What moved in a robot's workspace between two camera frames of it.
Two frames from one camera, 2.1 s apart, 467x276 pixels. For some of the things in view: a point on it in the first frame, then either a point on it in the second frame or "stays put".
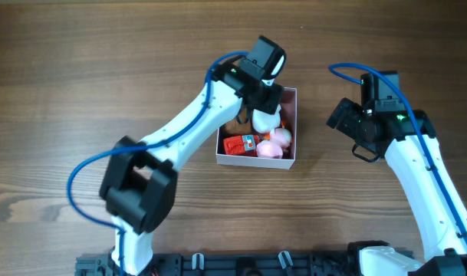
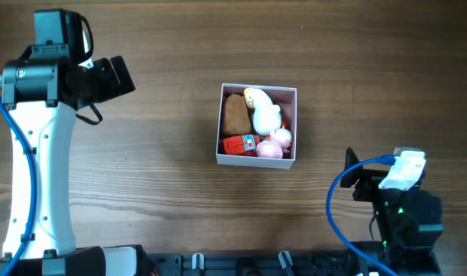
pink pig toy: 273,148 stays put
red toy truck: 241,145 stays put
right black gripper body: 350,121 to 368,190
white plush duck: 264,123 stays put
